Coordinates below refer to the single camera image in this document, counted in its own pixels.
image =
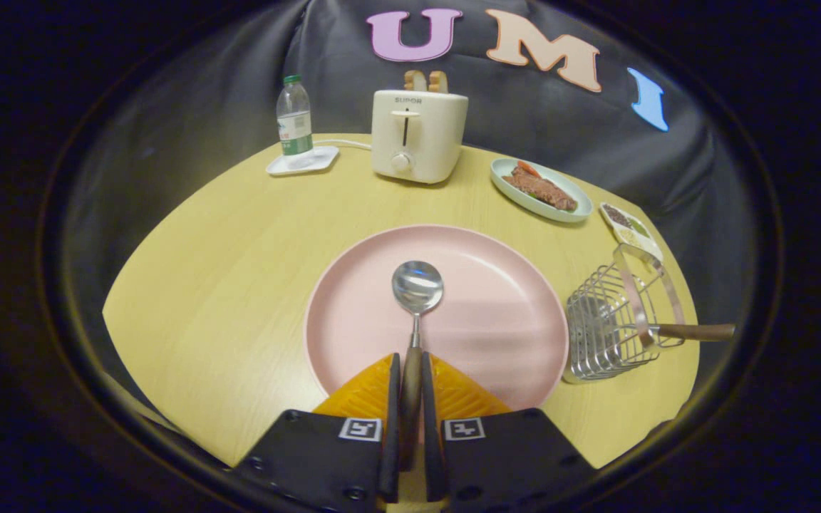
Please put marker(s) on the white square coaster tray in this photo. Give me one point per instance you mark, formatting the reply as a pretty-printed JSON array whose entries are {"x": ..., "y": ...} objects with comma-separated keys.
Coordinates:
[{"x": 321, "y": 160}]

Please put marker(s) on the clear plastic water bottle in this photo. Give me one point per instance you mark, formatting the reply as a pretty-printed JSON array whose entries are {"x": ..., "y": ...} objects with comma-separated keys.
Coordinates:
[{"x": 295, "y": 121}]

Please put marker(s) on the pink round plate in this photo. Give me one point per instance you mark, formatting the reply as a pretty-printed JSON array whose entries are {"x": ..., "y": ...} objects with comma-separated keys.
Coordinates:
[{"x": 496, "y": 320}]

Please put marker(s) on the orange carrot slice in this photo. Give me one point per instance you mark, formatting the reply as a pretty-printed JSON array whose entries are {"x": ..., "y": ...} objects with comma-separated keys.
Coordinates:
[{"x": 528, "y": 169}]

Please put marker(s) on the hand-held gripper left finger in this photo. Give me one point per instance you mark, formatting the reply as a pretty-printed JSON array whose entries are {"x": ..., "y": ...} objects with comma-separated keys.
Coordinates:
[{"x": 390, "y": 427}]

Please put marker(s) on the white divided seasoning dish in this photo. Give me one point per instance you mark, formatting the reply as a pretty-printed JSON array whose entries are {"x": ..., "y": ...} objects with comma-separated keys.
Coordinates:
[{"x": 628, "y": 231}]

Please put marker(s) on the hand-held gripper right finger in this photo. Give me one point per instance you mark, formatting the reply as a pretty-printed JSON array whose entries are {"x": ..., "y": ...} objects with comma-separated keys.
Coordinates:
[{"x": 432, "y": 427}]

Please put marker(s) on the brown meat slice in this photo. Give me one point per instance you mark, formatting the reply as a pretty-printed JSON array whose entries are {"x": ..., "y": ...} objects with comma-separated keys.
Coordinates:
[{"x": 542, "y": 189}]

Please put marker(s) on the cream white toaster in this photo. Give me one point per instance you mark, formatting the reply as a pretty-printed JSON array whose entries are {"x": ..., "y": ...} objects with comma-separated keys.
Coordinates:
[{"x": 425, "y": 142}]

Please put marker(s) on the pale green food plate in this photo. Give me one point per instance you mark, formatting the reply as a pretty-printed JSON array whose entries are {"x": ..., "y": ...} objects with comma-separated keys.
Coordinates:
[{"x": 524, "y": 203}]

